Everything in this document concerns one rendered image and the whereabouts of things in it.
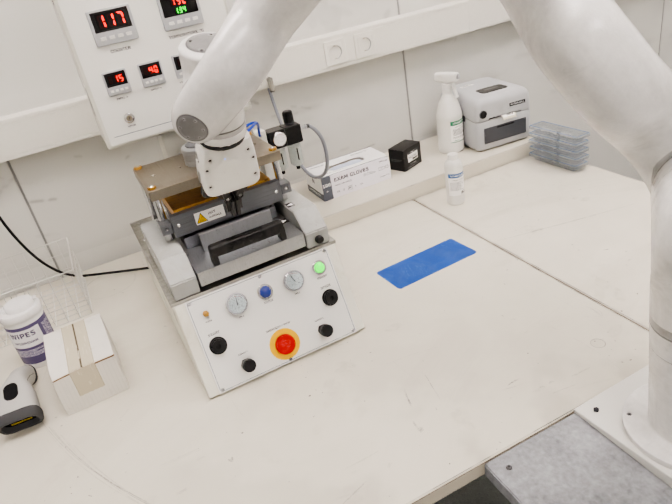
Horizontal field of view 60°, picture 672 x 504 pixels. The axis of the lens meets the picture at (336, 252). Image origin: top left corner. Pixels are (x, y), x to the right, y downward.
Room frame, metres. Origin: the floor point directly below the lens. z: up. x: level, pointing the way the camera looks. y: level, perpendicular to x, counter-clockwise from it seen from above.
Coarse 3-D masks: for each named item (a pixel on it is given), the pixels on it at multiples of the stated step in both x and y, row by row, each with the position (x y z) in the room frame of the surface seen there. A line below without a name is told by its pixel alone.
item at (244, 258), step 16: (224, 224) 1.05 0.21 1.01; (240, 224) 1.05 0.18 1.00; (256, 224) 1.06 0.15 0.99; (288, 224) 1.07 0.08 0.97; (208, 240) 1.02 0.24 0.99; (272, 240) 1.02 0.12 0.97; (288, 240) 1.01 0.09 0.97; (304, 240) 1.02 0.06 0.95; (192, 256) 1.01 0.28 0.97; (208, 256) 1.00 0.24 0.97; (224, 256) 0.99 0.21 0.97; (240, 256) 0.98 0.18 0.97; (256, 256) 0.98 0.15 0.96; (272, 256) 1.00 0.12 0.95; (208, 272) 0.95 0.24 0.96; (224, 272) 0.96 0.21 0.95
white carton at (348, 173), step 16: (336, 160) 1.68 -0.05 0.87; (352, 160) 1.65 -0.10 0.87; (368, 160) 1.63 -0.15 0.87; (384, 160) 1.62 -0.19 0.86; (336, 176) 1.57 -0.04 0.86; (352, 176) 1.58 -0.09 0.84; (368, 176) 1.60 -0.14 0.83; (384, 176) 1.62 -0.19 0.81; (320, 192) 1.57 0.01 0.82; (336, 192) 1.56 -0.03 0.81
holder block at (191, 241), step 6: (270, 204) 1.14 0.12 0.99; (258, 210) 1.12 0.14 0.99; (270, 210) 1.12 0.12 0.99; (240, 216) 1.10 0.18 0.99; (276, 216) 1.12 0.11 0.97; (222, 222) 1.09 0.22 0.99; (228, 222) 1.09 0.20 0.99; (204, 228) 1.08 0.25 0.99; (210, 228) 1.07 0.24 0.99; (186, 234) 1.07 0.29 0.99; (192, 234) 1.06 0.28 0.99; (186, 240) 1.05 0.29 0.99; (192, 240) 1.05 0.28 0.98; (198, 240) 1.06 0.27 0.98; (186, 246) 1.05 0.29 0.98; (192, 246) 1.05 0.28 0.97
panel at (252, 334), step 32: (320, 256) 1.02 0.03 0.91; (224, 288) 0.95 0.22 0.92; (256, 288) 0.96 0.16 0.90; (320, 288) 0.99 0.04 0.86; (192, 320) 0.91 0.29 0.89; (224, 320) 0.92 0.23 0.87; (256, 320) 0.93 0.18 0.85; (288, 320) 0.94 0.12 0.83; (320, 320) 0.96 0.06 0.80; (352, 320) 0.97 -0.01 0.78; (224, 352) 0.89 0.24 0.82; (256, 352) 0.90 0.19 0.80; (224, 384) 0.86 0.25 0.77
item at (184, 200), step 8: (264, 176) 1.14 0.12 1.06; (256, 184) 1.11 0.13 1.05; (184, 192) 1.13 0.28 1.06; (192, 192) 1.12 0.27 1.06; (200, 192) 1.12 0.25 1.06; (168, 200) 1.11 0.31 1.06; (176, 200) 1.10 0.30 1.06; (184, 200) 1.09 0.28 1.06; (192, 200) 1.08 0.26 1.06; (200, 200) 1.07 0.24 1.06; (208, 200) 1.07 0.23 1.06; (168, 208) 1.11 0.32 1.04; (176, 208) 1.05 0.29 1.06; (184, 208) 1.05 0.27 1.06
